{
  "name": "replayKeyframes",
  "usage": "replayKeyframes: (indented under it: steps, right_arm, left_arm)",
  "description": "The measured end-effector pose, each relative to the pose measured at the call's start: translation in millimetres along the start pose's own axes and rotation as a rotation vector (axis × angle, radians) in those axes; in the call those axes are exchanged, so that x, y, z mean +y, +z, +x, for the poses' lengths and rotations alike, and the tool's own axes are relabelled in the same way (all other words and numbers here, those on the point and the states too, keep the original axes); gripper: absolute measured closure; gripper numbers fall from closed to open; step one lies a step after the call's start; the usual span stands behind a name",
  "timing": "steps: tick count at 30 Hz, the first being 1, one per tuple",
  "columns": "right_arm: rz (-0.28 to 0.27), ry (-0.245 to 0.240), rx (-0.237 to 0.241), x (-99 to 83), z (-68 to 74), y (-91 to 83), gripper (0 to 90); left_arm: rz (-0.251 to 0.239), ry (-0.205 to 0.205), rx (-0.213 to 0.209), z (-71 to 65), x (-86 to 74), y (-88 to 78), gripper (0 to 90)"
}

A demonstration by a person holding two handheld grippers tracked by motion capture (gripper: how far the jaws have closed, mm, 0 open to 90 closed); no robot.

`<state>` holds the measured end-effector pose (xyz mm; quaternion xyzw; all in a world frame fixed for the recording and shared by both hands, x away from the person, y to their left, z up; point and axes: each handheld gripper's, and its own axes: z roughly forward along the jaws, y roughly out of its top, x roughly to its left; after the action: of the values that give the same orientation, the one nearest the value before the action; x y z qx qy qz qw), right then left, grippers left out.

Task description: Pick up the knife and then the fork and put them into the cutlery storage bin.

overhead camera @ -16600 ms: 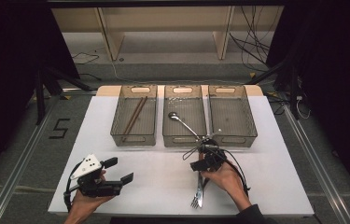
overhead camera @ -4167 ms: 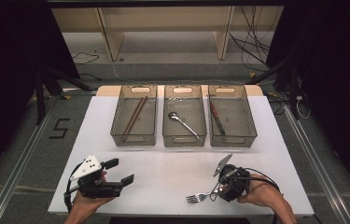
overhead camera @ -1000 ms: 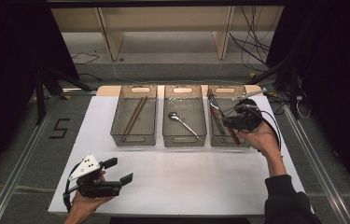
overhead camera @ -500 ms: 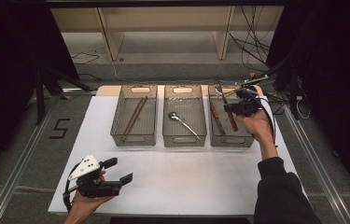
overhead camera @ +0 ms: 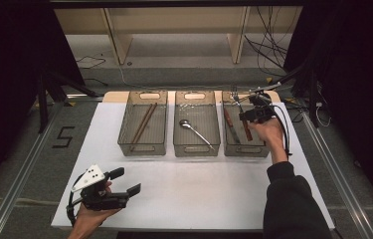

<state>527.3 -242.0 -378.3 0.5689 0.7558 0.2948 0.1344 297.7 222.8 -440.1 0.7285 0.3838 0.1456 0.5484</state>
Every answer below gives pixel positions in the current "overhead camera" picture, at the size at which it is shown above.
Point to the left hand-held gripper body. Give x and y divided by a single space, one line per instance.
102 200

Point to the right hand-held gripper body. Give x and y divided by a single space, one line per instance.
265 111

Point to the grey transparent plastic bin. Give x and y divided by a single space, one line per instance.
196 132
144 126
257 142

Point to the brown wooden chopstick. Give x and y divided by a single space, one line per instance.
147 122
142 123

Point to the steel spoon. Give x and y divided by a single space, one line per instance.
184 123

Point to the person's left hand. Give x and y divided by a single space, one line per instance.
89 217

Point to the person's right hand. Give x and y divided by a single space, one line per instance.
270 134

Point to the black metal stand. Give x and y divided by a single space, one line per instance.
311 96
43 106

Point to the white table sheet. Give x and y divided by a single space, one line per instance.
190 199

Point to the black curtain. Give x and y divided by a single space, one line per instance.
356 83
8 83

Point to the beige wooden shelf unit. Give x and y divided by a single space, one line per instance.
174 20

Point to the aluminium floor rail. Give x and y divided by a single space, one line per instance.
336 179
21 179

